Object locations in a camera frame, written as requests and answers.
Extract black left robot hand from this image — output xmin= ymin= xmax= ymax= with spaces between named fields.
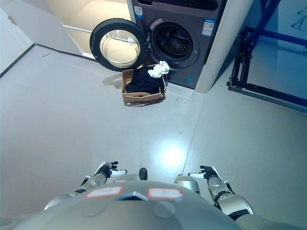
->
xmin=97 ymin=161 xmax=128 ymax=179

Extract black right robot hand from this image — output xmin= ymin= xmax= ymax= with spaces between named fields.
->
xmin=188 ymin=164 xmax=220 ymax=180

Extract white cloth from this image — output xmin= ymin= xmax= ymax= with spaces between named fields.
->
xmin=147 ymin=60 xmax=170 ymax=79

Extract black clothes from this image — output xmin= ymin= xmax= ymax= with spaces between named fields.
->
xmin=126 ymin=68 xmax=165 ymax=95

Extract grey front-load washing machine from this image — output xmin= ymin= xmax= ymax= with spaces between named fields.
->
xmin=127 ymin=0 xmax=227 ymax=91

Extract round washing machine door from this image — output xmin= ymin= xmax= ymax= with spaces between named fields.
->
xmin=89 ymin=18 xmax=148 ymax=72

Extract silver right robot leg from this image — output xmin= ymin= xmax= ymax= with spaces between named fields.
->
xmin=174 ymin=174 xmax=201 ymax=195

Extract silver robot torso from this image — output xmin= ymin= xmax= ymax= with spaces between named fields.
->
xmin=0 ymin=179 xmax=307 ymax=230

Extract brown cardboard laundry box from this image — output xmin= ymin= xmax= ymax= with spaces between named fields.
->
xmin=121 ymin=64 xmax=168 ymax=107

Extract white side panel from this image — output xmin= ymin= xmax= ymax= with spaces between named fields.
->
xmin=194 ymin=0 xmax=255 ymax=94

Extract energy label sticker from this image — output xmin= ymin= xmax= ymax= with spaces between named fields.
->
xmin=203 ymin=20 xmax=215 ymax=36

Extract white shelf cabinet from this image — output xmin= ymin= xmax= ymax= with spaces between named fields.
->
xmin=45 ymin=0 xmax=135 ymax=59

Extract blue metal frame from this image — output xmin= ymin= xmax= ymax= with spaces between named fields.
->
xmin=226 ymin=0 xmax=307 ymax=107

